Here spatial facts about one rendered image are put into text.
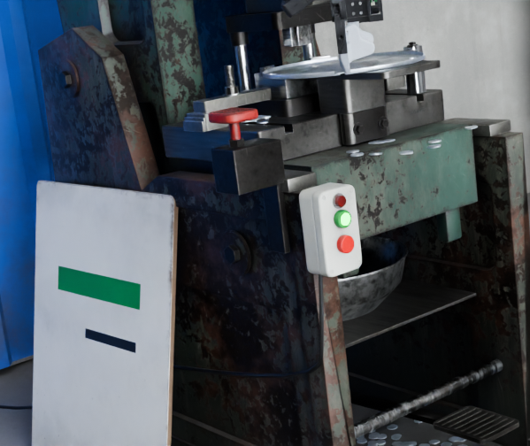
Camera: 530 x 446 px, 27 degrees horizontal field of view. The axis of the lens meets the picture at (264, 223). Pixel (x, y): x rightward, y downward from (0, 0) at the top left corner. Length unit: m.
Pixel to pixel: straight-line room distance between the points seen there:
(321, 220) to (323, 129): 0.29
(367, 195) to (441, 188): 0.18
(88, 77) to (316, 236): 0.70
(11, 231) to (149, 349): 1.01
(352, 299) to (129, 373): 0.46
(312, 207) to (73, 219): 0.75
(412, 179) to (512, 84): 2.40
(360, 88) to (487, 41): 2.30
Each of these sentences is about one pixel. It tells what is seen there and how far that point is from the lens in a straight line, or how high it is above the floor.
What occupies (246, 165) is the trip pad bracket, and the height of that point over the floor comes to 0.68.
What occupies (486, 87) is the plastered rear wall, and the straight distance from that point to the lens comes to 4.23.
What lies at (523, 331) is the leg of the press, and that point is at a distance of 2.16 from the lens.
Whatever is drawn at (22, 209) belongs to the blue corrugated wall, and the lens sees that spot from 3.05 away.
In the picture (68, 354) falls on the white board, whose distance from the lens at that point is 2.36.
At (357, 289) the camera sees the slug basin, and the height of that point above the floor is 0.38.
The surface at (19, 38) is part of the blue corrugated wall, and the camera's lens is 3.00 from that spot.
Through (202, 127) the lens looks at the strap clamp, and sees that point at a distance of 1.93.
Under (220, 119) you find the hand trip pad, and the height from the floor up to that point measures 0.75.
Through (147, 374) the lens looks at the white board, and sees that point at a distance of 2.13.
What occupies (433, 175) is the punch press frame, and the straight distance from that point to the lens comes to 2.01.
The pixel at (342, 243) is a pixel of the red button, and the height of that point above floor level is 0.54.
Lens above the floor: 0.96
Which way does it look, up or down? 13 degrees down
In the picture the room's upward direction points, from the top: 7 degrees counter-clockwise
